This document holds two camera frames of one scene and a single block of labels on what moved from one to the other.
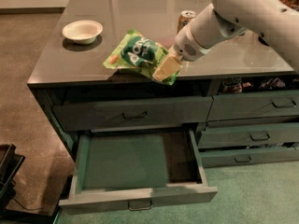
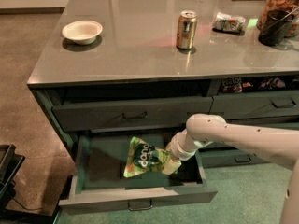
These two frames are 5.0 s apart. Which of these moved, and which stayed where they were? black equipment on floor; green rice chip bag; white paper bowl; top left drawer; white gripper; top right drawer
Moved: white gripper; green rice chip bag
Stayed: top right drawer; black equipment on floor; white paper bowl; top left drawer
